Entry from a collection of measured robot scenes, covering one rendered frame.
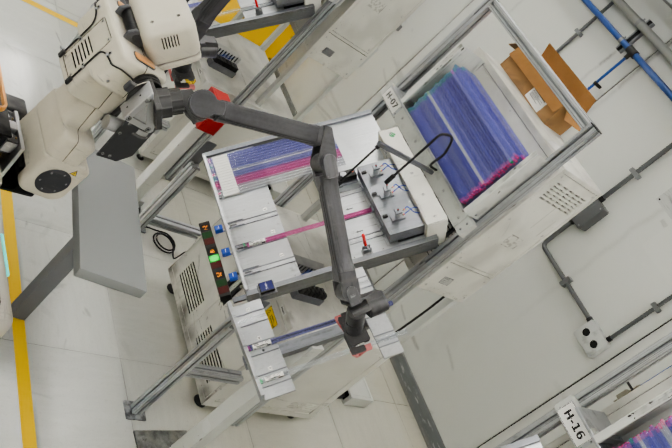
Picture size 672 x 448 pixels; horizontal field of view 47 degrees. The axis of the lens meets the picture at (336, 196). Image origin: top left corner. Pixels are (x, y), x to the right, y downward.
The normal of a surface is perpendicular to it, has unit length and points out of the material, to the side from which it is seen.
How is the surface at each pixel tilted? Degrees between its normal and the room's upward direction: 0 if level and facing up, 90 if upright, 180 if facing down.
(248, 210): 48
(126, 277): 0
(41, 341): 0
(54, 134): 82
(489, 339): 90
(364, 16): 90
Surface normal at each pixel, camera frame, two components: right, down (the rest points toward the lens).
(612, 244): -0.66, -0.29
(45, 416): 0.68, -0.62
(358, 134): -0.03, -0.63
